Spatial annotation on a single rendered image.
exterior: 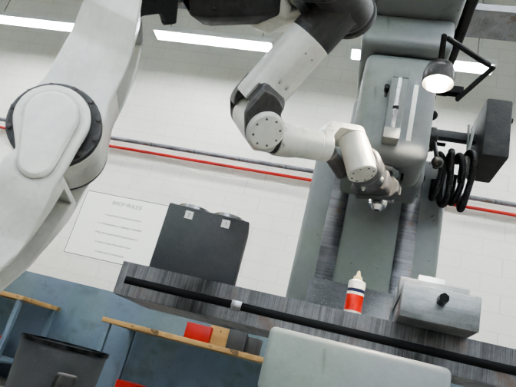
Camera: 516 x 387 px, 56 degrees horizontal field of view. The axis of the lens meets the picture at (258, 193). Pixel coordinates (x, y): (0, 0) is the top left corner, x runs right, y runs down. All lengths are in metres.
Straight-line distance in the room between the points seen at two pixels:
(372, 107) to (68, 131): 0.81
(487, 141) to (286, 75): 0.90
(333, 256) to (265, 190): 4.32
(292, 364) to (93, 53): 0.66
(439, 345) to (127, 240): 5.28
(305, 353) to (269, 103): 0.48
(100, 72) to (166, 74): 6.24
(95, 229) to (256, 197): 2.05
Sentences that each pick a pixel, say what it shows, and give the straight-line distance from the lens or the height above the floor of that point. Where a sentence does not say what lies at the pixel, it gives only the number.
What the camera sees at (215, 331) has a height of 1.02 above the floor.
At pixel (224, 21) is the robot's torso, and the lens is 1.05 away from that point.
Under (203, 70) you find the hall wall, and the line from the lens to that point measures 6.99.
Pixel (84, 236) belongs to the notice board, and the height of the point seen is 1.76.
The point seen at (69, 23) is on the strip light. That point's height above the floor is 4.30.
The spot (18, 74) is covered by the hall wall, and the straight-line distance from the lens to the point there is 8.18.
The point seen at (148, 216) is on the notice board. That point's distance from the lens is 6.14.
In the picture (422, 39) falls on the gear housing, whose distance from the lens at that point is 1.42.
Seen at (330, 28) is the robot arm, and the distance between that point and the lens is 0.93.
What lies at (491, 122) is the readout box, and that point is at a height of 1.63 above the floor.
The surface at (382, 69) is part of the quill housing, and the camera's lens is 1.40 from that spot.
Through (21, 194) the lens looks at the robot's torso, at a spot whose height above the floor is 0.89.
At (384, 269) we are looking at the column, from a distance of 1.63.
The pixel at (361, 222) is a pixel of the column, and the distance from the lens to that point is 1.67.
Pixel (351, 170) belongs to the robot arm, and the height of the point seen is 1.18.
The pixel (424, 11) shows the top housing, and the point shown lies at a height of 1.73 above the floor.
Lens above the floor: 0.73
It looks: 20 degrees up
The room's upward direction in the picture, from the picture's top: 15 degrees clockwise
